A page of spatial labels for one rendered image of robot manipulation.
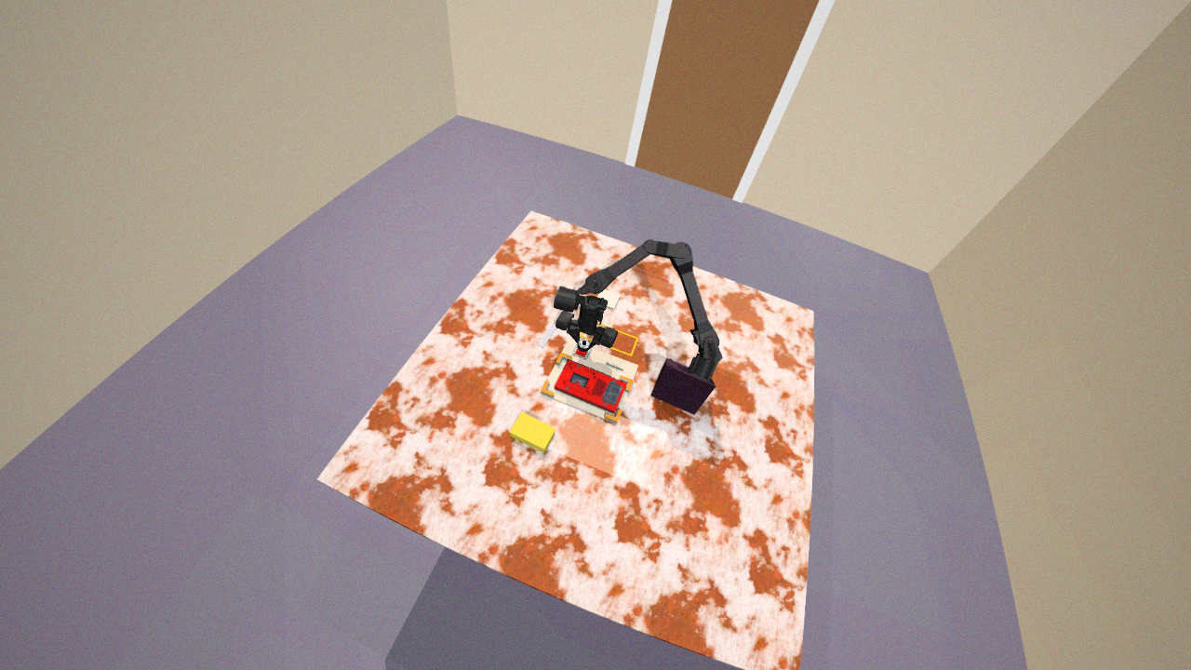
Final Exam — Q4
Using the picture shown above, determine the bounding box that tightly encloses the cream flat square tile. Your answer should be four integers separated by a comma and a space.
597, 289, 621, 309

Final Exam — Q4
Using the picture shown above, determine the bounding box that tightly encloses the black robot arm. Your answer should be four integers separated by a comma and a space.
554, 239, 723, 382

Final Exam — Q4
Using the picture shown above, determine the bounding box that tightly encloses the yellow rectangular block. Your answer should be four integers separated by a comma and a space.
509, 412, 555, 452

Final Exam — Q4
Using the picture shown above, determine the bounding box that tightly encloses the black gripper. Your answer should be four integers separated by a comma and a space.
555, 311, 618, 349

